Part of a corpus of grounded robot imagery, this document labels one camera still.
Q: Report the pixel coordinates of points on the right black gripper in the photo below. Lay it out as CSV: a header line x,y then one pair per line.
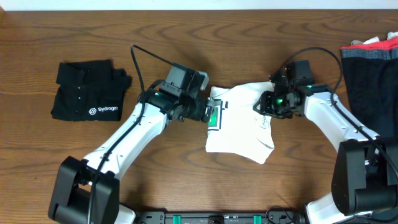
x,y
265,107

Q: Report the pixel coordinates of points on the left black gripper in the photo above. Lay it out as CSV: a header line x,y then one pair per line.
x,y
199,103

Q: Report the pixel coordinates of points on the white t-shirt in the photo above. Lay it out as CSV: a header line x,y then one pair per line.
x,y
234,126

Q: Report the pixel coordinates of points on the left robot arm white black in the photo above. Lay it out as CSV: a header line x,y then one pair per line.
x,y
87,190

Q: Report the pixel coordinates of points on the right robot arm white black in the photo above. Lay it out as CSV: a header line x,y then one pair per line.
x,y
364,182

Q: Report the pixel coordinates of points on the black garment with red band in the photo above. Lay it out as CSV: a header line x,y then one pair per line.
x,y
370,73

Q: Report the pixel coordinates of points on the folded black shirt with logo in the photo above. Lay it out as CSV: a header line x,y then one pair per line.
x,y
90,91

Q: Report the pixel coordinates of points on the white cloth under pile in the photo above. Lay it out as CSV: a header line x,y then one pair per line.
x,y
390,36

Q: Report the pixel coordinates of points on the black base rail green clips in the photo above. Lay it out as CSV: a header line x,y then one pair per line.
x,y
273,215

